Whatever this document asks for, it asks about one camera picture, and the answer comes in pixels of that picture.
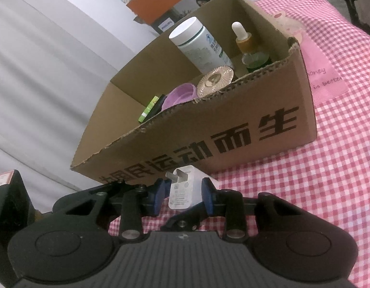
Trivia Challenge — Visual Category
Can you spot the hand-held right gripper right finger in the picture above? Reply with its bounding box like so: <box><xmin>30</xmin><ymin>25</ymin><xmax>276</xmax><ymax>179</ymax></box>
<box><xmin>202</xmin><ymin>178</ymin><xmax>297</xmax><ymax>242</ymax></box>

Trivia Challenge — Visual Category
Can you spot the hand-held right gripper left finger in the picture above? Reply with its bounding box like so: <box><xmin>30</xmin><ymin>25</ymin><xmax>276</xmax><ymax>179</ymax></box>
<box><xmin>64</xmin><ymin>178</ymin><xmax>166</xmax><ymax>242</ymax></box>

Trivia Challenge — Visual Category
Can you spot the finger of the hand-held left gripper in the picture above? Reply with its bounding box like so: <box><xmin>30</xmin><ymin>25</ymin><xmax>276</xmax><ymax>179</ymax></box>
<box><xmin>162</xmin><ymin>202</ymin><xmax>208</xmax><ymax>232</ymax></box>
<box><xmin>52</xmin><ymin>182</ymin><xmax>157</xmax><ymax>213</ymax></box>

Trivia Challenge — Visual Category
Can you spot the white charger plug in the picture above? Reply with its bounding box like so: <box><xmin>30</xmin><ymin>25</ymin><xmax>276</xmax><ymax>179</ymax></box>
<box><xmin>165</xmin><ymin>165</ymin><xmax>219</xmax><ymax>211</ymax></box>

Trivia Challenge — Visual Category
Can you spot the brown cardboard box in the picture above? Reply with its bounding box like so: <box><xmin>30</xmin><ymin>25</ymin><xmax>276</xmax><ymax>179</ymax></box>
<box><xmin>70</xmin><ymin>0</ymin><xmax>318</xmax><ymax>187</ymax></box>

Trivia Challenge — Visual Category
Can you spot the green tube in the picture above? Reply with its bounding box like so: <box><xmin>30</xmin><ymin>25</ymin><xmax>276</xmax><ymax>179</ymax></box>
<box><xmin>138</xmin><ymin>95</ymin><xmax>160</xmax><ymax>123</ymax></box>

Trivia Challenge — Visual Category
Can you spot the black tape roll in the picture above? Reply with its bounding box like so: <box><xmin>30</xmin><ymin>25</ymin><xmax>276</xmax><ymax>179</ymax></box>
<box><xmin>144</xmin><ymin>94</ymin><xmax>168</xmax><ymax>122</ymax></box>

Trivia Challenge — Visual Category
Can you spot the pink plastic lid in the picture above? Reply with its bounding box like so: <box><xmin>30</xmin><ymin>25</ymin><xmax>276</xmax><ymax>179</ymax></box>
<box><xmin>160</xmin><ymin>84</ymin><xmax>198</xmax><ymax>112</ymax></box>

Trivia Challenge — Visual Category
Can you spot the gold lid jar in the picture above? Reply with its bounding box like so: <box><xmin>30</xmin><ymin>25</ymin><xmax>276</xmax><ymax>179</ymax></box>
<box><xmin>196</xmin><ymin>66</ymin><xmax>235</xmax><ymax>98</ymax></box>

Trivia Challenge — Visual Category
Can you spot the green dropper bottle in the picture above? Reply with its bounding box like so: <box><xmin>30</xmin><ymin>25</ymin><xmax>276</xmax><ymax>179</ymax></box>
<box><xmin>231</xmin><ymin>21</ymin><xmax>273</xmax><ymax>73</ymax></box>

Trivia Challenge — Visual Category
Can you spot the white plastic bottle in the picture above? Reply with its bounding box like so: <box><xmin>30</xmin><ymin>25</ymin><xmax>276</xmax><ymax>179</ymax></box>
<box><xmin>168</xmin><ymin>16</ymin><xmax>235</xmax><ymax>74</ymax></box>

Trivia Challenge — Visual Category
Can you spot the white curtain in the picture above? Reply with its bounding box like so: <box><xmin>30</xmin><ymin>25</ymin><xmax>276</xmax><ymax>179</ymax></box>
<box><xmin>0</xmin><ymin>0</ymin><xmax>162</xmax><ymax>193</ymax></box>

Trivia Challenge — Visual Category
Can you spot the pink checked tablecloth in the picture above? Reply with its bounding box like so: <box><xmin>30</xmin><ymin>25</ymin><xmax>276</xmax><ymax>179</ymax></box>
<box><xmin>108</xmin><ymin>0</ymin><xmax>370</xmax><ymax>279</ymax></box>

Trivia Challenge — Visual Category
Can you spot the pink card on table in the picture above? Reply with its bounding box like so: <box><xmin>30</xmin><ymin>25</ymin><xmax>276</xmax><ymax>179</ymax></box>
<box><xmin>271</xmin><ymin>8</ymin><xmax>348</xmax><ymax>100</ymax></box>

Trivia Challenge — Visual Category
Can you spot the orange and white product box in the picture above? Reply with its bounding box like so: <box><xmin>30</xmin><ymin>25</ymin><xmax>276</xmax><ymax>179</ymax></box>
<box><xmin>126</xmin><ymin>0</ymin><xmax>219</xmax><ymax>36</ymax></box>

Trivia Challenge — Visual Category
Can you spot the black stand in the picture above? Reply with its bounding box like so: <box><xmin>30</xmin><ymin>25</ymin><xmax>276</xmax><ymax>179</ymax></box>
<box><xmin>342</xmin><ymin>0</ymin><xmax>369</xmax><ymax>28</ymax></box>

